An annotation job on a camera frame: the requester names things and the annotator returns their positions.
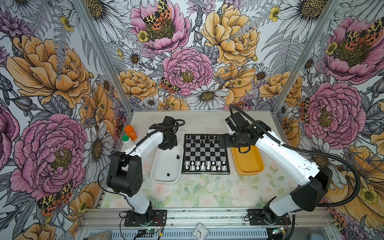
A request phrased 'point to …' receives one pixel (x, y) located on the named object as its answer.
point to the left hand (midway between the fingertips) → (170, 149)
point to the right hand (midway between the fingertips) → (229, 147)
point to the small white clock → (200, 232)
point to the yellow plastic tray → (250, 163)
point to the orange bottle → (131, 132)
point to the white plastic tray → (167, 166)
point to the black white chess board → (202, 154)
